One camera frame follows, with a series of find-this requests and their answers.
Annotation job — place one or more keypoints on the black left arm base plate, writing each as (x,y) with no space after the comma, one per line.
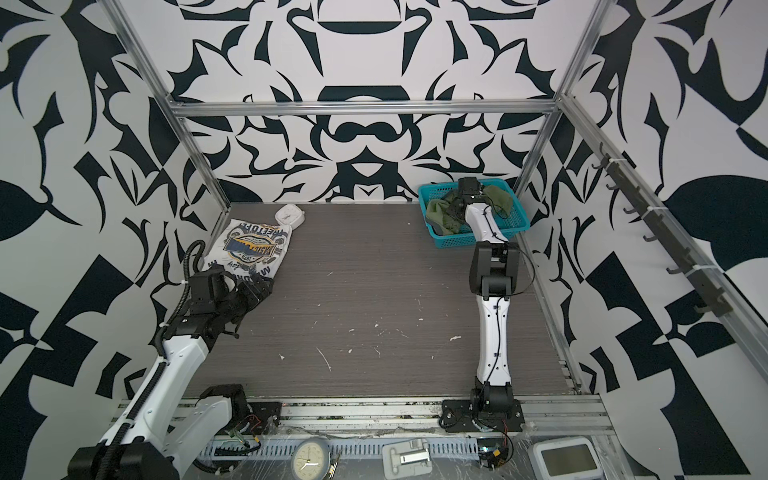
(261,418)

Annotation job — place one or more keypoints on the teal plastic basket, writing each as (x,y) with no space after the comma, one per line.
(510,224)

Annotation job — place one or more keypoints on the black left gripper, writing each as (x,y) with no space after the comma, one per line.
(251,296)

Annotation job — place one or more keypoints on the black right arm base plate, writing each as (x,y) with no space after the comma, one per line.
(458,416)

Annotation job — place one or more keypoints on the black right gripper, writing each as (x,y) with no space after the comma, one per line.
(458,201)

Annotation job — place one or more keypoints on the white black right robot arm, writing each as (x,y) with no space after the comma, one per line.
(492,280)

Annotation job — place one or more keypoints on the green tank top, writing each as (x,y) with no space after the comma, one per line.
(448,219)

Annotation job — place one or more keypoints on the white digital display device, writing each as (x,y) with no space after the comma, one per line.
(565,458)

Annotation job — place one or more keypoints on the aluminium cage frame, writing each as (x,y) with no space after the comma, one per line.
(743,323)

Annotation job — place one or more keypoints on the white plastic latch device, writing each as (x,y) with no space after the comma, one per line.
(406,459)

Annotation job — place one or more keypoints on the round analog clock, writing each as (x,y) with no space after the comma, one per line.
(311,460)

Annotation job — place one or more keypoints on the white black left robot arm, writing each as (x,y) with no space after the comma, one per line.
(142,443)

